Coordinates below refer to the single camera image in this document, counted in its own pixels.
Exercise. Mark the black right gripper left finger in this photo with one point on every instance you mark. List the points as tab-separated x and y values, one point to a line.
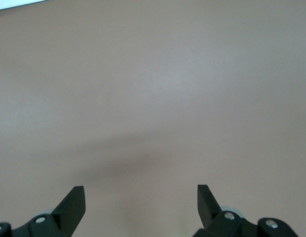
66	217

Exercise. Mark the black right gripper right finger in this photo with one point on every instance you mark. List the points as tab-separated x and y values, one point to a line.
212	222

